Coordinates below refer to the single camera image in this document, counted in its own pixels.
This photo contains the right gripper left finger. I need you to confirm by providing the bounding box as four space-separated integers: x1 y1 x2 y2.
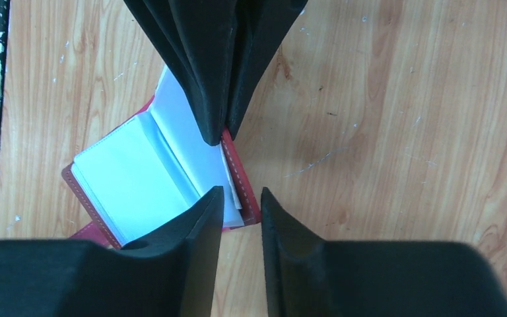
0 186 224 316

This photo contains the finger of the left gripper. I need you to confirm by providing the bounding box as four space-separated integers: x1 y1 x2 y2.
125 1 237 145
226 0 307 138

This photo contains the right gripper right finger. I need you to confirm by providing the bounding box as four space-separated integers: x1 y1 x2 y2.
261 188 507 316

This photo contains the red leather card holder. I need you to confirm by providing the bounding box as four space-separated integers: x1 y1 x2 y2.
62 67 261 248

